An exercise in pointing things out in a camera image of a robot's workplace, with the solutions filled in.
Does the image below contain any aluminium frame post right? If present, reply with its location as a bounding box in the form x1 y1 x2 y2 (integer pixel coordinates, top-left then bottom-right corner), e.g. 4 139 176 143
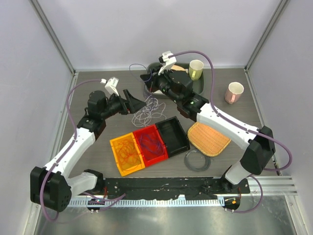
244 0 291 73

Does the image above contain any purple left arm hose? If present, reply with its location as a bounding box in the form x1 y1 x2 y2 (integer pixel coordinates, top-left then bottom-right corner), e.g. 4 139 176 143
40 78 127 222

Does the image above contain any green mug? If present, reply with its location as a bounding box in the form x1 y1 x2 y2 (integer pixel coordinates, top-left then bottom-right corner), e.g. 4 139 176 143
188 60 204 81

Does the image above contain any aluminium frame post left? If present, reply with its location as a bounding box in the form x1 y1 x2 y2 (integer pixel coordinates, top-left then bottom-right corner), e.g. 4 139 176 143
29 0 79 79

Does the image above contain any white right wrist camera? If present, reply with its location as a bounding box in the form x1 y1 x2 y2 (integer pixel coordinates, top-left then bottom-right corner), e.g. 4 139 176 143
158 51 177 75

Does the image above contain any aluminium front rail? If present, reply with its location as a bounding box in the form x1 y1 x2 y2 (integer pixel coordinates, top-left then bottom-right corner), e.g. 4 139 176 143
67 176 297 210

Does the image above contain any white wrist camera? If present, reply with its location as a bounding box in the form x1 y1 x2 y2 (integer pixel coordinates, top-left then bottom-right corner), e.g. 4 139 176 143
100 77 119 96
158 51 177 75

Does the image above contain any white cable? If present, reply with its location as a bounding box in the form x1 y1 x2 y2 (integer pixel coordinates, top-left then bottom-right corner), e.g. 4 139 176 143
132 95 167 128

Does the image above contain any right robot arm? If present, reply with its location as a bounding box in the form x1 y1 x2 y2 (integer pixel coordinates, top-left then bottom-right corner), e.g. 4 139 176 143
140 70 275 193

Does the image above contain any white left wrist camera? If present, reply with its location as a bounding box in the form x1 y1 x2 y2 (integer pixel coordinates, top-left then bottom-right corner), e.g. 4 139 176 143
100 77 119 96

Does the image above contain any aluminium frame post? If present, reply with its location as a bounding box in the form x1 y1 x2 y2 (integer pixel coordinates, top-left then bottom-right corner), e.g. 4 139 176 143
29 0 79 79
244 0 291 73

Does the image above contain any black plastic bin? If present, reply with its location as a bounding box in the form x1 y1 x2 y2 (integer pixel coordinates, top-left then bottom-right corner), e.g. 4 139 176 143
155 116 190 158

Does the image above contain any woven orange basket tray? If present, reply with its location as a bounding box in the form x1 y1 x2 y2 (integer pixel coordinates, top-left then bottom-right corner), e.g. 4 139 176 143
187 122 231 157

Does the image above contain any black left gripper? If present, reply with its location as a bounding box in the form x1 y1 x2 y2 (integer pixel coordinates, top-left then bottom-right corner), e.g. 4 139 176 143
101 90 146 120

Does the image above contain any grey coiled cable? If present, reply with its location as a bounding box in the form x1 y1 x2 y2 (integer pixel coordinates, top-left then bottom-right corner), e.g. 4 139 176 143
183 149 212 172

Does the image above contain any dark green tray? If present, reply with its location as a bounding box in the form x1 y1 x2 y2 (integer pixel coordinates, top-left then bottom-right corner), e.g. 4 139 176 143
143 62 204 99

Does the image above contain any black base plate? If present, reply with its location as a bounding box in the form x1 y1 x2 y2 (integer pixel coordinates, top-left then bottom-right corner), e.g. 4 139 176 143
104 177 250 201

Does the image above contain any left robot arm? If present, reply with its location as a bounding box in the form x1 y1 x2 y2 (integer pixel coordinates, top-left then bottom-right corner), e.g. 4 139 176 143
30 90 146 212

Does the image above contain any purple cable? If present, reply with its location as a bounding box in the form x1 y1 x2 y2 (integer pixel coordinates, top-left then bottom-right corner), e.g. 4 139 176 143
129 63 164 157

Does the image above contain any tan rimmed black plate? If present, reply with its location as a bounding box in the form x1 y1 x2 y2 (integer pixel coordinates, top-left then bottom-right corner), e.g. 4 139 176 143
171 65 186 71

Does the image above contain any orange cable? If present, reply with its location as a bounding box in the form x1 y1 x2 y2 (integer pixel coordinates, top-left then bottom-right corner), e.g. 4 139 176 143
114 139 145 171

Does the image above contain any pink mug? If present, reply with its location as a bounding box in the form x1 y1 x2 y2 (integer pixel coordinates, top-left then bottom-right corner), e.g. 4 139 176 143
224 82 245 104

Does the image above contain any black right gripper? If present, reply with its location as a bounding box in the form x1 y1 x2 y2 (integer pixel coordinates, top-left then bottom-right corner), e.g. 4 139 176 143
140 65 181 105

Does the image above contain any red plastic bin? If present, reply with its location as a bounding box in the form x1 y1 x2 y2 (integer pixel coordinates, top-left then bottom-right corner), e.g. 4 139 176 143
133 124 168 167

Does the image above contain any yellow plastic bin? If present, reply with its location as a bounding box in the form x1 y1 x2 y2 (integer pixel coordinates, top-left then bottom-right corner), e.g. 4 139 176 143
110 133 145 177

